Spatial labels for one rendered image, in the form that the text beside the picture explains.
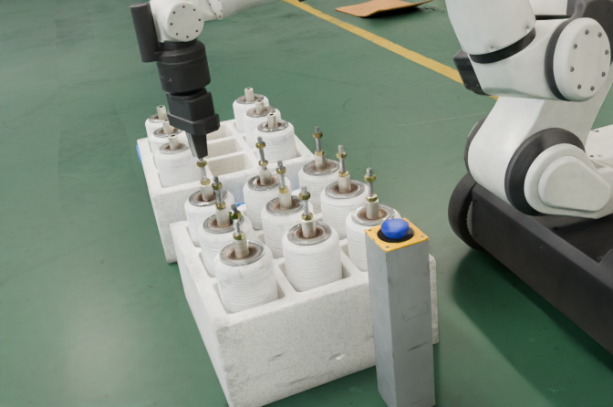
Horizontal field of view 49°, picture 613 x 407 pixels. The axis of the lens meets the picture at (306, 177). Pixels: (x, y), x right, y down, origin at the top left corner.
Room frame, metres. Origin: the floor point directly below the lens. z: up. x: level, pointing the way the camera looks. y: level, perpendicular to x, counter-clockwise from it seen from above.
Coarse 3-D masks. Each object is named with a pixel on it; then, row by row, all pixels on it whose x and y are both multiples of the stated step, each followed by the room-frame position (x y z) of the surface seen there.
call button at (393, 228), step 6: (384, 222) 0.86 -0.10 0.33; (390, 222) 0.86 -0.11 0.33; (396, 222) 0.85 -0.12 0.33; (402, 222) 0.85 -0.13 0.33; (384, 228) 0.84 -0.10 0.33; (390, 228) 0.84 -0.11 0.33; (396, 228) 0.84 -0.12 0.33; (402, 228) 0.83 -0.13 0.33; (408, 228) 0.84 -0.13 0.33; (390, 234) 0.83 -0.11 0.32; (396, 234) 0.83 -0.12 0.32; (402, 234) 0.83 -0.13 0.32
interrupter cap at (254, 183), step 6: (258, 174) 1.25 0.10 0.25; (276, 174) 1.24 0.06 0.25; (252, 180) 1.23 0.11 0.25; (258, 180) 1.22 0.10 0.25; (276, 180) 1.21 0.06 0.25; (252, 186) 1.20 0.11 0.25; (258, 186) 1.19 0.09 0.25; (264, 186) 1.19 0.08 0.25; (270, 186) 1.19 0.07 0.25; (276, 186) 1.18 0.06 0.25
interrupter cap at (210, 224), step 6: (210, 216) 1.09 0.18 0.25; (204, 222) 1.07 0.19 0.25; (210, 222) 1.07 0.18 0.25; (216, 222) 1.07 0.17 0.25; (240, 222) 1.06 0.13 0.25; (204, 228) 1.05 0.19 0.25; (210, 228) 1.05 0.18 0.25; (216, 228) 1.04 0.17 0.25; (222, 228) 1.04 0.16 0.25; (228, 228) 1.04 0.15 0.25; (216, 234) 1.03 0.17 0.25
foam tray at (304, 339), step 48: (192, 288) 1.04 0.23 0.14; (288, 288) 0.94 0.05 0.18; (336, 288) 0.92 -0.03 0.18; (432, 288) 0.97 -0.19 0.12; (240, 336) 0.87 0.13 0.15; (288, 336) 0.89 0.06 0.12; (336, 336) 0.92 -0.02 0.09; (432, 336) 0.97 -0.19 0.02; (240, 384) 0.86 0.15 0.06; (288, 384) 0.89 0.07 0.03
